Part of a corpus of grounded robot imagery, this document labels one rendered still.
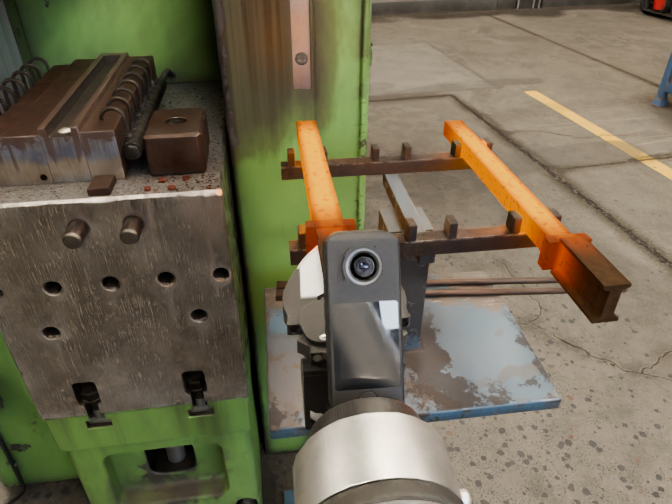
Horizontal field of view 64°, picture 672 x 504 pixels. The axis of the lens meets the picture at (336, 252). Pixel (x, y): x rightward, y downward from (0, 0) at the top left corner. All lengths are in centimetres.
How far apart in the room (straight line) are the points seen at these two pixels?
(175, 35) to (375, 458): 112
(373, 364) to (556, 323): 177
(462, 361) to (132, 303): 53
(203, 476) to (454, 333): 74
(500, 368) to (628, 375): 118
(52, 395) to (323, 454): 86
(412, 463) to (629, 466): 147
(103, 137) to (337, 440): 65
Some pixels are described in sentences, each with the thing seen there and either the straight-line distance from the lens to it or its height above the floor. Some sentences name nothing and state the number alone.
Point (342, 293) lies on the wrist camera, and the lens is 32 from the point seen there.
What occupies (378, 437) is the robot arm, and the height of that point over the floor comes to 105.
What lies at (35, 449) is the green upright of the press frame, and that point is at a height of 14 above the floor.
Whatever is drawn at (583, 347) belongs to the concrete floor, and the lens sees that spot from 202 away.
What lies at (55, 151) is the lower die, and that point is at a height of 96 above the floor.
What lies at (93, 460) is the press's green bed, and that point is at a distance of 126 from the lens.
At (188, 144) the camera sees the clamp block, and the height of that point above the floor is 96.
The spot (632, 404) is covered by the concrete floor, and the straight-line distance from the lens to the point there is 189.
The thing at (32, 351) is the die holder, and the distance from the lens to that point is 104.
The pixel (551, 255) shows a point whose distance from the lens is 59.
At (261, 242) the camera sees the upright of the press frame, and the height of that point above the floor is 69.
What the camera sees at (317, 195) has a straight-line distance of 55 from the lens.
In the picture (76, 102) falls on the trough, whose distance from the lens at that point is 102.
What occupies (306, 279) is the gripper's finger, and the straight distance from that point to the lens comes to 43.
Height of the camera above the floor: 128
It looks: 34 degrees down
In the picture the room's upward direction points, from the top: straight up
